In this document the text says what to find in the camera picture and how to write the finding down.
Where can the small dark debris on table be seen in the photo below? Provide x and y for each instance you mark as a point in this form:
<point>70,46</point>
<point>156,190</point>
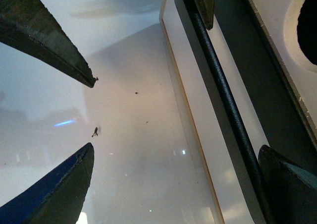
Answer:
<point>96,132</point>

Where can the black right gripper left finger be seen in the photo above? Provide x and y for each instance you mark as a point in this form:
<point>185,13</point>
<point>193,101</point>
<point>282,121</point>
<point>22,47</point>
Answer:
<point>29,27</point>

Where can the black drawer handle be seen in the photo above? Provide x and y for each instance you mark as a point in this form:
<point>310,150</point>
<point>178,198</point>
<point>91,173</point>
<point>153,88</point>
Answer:
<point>264,168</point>

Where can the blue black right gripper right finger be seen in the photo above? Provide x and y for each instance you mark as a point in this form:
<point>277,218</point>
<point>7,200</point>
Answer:
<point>58,197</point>

